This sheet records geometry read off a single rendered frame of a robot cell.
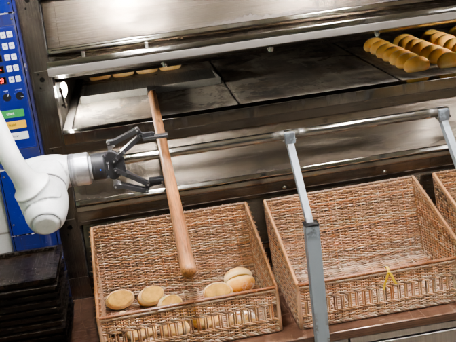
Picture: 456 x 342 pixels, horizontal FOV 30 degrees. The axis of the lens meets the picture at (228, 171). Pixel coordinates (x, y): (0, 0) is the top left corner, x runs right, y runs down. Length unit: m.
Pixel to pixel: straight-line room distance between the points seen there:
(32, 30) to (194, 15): 0.52
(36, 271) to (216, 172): 0.70
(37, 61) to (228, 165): 0.73
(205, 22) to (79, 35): 0.41
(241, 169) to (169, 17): 0.58
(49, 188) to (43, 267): 0.60
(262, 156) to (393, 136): 0.47
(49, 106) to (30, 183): 0.73
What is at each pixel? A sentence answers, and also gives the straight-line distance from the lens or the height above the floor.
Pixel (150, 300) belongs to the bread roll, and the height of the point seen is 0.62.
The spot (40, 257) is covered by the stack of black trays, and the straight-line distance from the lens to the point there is 2.85.
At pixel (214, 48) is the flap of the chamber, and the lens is 2.71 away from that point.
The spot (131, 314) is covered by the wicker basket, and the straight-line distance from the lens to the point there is 2.56.
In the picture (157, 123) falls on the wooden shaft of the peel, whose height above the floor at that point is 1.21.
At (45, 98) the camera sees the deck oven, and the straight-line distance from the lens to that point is 2.88.
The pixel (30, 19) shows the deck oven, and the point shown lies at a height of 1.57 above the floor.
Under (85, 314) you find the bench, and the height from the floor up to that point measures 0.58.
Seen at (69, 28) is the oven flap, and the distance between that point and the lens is 2.84.
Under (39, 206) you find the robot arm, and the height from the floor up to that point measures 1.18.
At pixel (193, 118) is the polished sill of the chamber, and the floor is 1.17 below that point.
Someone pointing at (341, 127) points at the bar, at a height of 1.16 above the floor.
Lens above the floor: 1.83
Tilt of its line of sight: 17 degrees down
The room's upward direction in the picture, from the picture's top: 7 degrees counter-clockwise
